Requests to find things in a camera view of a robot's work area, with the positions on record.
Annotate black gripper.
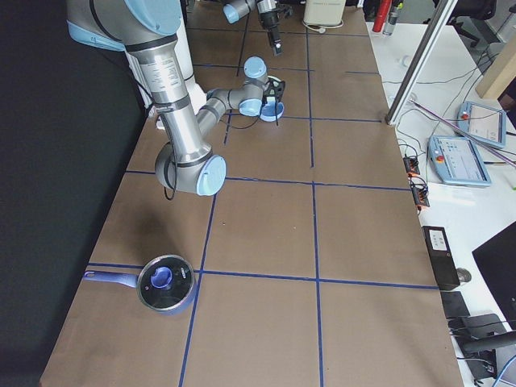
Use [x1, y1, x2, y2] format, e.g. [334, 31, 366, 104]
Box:
[257, 0, 283, 56]
[262, 89, 277, 106]

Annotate blue bowl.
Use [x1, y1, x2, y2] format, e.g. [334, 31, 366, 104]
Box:
[260, 101, 285, 123]

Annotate green bowl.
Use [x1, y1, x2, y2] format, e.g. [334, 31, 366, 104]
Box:
[268, 76, 285, 87]

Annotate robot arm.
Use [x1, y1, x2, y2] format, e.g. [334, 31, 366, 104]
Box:
[223, 0, 285, 56]
[67, 1, 285, 196]

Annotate white power plug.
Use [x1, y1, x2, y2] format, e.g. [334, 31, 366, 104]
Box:
[306, 25, 327, 34]

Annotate silver toaster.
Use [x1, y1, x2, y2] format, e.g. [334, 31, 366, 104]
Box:
[302, 0, 345, 27]

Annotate red bottle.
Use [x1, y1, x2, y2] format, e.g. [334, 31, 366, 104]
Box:
[372, 0, 392, 33]

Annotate near teach pendant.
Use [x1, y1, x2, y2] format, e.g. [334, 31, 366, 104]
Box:
[428, 135, 492, 187]

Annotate teach pendant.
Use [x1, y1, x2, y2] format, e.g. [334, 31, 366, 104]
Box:
[428, 135, 492, 187]
[457, 101, 506, 149]

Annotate blue saucepan with lid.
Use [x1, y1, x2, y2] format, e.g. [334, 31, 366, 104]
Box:
[83, 255, 197, 315]

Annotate far teach pendant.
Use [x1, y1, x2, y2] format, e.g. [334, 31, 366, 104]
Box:
[457, 101, 506, 149]

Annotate black adapter box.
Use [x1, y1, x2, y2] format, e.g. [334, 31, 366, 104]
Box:
[422, 226, 460, 291]

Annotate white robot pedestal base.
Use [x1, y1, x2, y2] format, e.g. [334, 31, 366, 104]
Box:
[139, 15, 206, 131]

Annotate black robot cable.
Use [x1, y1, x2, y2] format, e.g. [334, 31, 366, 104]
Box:
[160, 92, 283, 201]

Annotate aluminium frame post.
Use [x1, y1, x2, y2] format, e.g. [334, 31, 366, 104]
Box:
[385, 0, 457, 126]

